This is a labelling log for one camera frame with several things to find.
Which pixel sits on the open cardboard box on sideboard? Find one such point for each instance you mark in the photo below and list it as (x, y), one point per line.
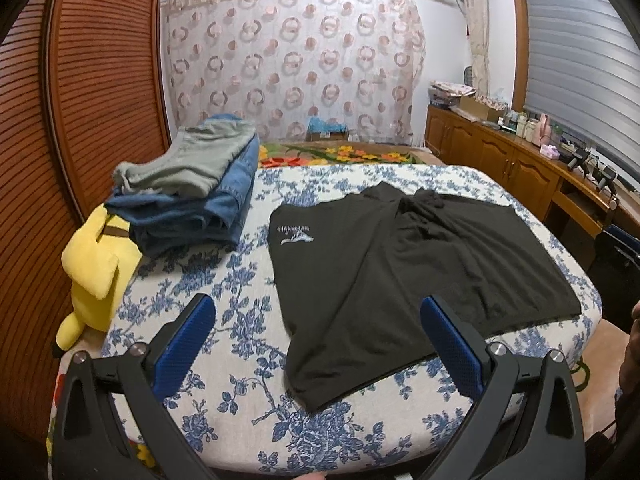
(481, 108)

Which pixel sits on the black shorts with white logo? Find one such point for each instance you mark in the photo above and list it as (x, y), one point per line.
(351, 276)

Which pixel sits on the colourful floral blanket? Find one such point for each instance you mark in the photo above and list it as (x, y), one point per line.
(273, 155)

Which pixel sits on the grey window roller blind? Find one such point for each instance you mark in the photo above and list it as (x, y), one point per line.
(583, 72)

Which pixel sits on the sheer pink circle-pattern curtain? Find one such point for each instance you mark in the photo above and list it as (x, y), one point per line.
(280, 63)

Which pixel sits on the brown louvered wardrobe door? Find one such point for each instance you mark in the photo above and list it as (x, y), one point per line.
(80, 93)

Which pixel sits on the cardboard box with blue item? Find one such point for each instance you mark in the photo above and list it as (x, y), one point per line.
(319, 130)

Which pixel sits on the stack of papers on sideboard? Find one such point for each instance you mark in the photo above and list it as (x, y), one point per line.
(445, 94)

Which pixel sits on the folded grey-green pants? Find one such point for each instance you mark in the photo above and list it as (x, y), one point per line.
(195, 162)

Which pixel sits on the folded blue denim jeans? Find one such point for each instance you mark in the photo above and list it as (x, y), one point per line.
(160, 222)

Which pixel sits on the yellow plush toy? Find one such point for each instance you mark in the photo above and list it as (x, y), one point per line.
(99, 259)

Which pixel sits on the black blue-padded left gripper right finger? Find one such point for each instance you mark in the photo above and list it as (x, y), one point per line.
(524, 422)

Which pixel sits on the pink bottle on sideboard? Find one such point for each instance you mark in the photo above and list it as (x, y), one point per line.
(542, 131)

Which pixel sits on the long wooden sideboard cabinet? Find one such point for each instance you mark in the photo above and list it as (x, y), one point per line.
(565, 201)

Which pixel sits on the blue floral white bedsheet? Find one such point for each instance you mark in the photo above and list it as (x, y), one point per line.
(233, 406)

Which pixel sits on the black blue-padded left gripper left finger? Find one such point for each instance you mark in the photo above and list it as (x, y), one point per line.
(89, 441)

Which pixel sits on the beige tied side curtain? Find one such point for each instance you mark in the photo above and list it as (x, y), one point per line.
(477, 19)

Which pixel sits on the person's right hand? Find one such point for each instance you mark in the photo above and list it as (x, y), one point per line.
(630, 369)

